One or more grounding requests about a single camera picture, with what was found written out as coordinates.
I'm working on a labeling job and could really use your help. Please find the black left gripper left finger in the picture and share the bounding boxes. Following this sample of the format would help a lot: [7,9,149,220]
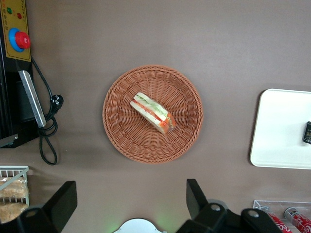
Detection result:
[0,181,78,233]

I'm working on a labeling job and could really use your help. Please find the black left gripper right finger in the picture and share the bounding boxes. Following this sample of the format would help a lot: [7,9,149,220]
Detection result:
[176,179,228,233]

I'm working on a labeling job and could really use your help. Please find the triangle sandwich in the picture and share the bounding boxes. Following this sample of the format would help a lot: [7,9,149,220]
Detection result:
[129,92,176,134]

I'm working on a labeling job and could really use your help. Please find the round brown wicker basket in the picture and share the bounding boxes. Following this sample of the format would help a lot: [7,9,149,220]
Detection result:
[102,64,204,165]

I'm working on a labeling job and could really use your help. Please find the cream rectangular tray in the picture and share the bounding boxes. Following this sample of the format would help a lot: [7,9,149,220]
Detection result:
[250,88,311,170]

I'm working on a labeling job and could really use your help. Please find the bagged fried snack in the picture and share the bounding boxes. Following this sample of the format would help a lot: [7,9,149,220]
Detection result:
[0,202,29,224]
[0,177,29,199]

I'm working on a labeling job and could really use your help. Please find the clear acrylic bottle stand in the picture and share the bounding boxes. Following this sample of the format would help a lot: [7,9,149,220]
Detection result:
[252,199,311,233]

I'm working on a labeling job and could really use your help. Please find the red cola bottle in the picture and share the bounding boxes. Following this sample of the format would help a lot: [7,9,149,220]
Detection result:
[266,211,294,233]
[283,207,311,228]

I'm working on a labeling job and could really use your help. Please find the small black box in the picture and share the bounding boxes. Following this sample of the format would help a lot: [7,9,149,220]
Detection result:
[302,121,311,145]

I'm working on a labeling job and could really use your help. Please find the black sealing machine yellow panel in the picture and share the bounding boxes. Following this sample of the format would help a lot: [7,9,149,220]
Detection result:
[0,0,47,149]

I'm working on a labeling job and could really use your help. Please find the white wire rack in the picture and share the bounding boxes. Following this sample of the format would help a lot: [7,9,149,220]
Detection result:
[0,166,30,207]

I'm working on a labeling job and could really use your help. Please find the black power cable with plug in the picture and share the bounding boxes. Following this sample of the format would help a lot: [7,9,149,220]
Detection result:
[30,55,64,166]

